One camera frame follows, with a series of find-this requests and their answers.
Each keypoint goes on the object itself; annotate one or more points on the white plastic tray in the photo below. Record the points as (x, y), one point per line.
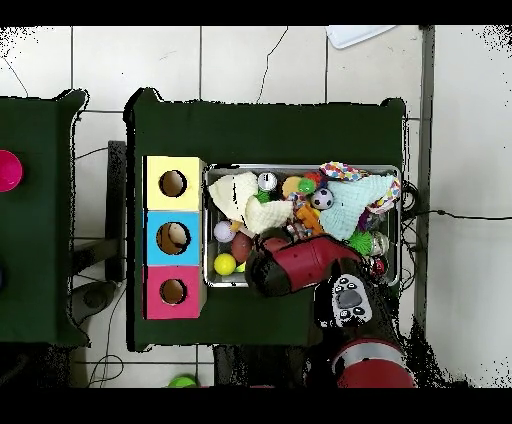
(356, 36)

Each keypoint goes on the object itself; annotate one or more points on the pink bowl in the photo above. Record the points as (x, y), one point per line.
(8, 171)

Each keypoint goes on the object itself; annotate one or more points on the white toy baseball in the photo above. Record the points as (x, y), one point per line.
(224, 231)

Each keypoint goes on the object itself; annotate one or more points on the green round object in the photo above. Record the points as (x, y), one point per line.
(183, 382)

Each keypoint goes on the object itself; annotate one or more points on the orange foam disc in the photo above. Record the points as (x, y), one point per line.
(290, 186)

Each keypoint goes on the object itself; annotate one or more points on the dark green table cloth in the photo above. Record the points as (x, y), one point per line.
(36, 220)
(260, 132)

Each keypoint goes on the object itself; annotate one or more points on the cream waffle cloth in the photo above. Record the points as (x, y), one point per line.
(232, 192)

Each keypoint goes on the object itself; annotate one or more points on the brown toy football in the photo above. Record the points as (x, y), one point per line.
(241, 247)

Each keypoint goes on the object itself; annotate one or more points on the silver can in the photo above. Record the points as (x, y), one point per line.
(267, 181)

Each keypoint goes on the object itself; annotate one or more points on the yellow ball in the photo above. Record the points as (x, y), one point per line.
(224, 264)

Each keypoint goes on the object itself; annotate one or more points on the small soccer ball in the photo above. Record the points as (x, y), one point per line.
(322, 198)

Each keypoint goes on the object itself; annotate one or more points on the black metal stand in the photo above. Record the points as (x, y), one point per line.
(116, 200)

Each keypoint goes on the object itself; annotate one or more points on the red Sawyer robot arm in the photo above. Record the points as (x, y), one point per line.
(312, 260)

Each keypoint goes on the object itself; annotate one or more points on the metal mesh bin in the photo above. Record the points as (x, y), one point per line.
(224, 283)

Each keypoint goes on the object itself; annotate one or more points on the green spiky ball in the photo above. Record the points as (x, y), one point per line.
(360, 242)

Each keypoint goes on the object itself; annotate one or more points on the wooden box with three holes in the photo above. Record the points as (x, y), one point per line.
(176, 200)

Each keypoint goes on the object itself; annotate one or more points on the colourful dotted cloth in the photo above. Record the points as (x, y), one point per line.
(344, 171)

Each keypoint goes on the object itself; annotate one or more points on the grey round base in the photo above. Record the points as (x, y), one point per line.
(96, 298)

